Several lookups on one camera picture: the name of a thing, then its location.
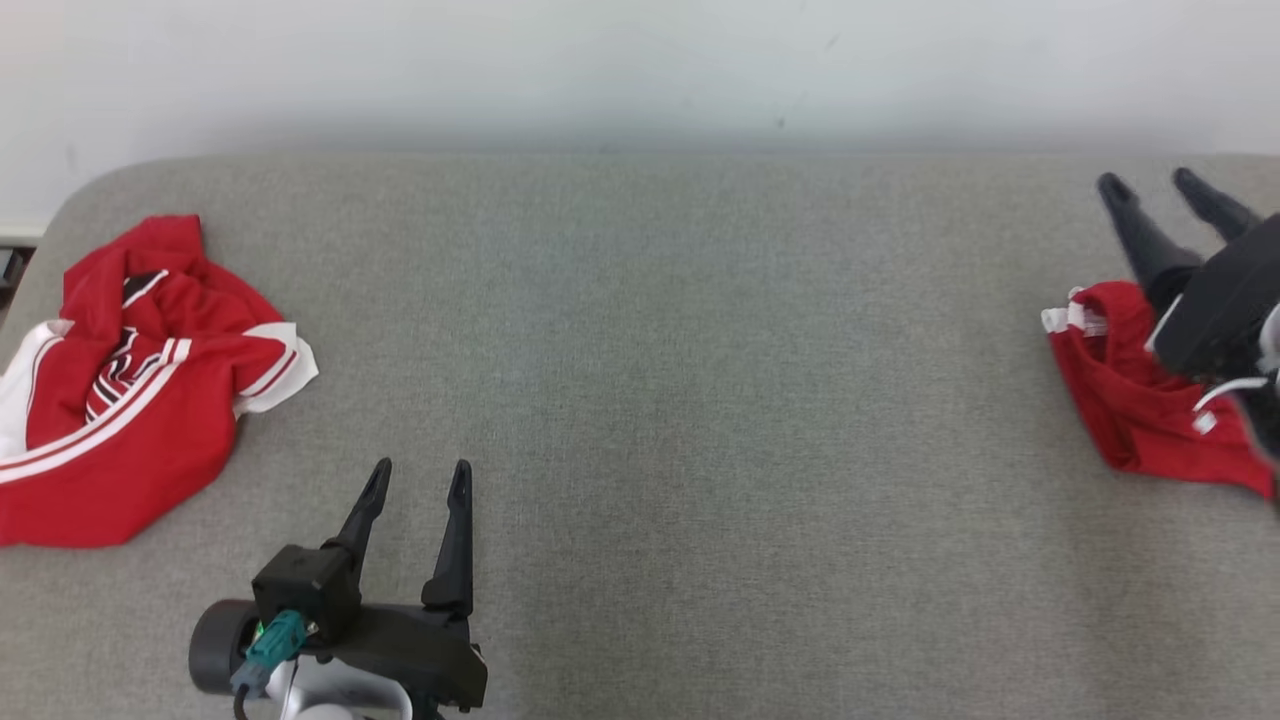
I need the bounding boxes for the teal left camera connector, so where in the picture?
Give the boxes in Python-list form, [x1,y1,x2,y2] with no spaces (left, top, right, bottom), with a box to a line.
[230,610,307,696]

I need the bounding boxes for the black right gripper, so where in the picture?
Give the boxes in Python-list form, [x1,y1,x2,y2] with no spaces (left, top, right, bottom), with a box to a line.
[1097,167,1280,381]

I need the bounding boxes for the thin white wire with tag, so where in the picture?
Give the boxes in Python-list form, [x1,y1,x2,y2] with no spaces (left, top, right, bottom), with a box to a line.
[1190,376,1273,435]

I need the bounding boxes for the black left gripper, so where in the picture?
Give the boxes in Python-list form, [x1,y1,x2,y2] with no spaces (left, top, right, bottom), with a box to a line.
[300,458,489,713]

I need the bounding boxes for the red white basketball jersey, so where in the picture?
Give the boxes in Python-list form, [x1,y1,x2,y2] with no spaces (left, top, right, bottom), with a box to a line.
[0,215,319,549]

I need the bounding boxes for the red shorts with white stripes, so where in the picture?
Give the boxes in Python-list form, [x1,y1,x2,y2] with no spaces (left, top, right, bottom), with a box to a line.
[1040,280,1279,501]

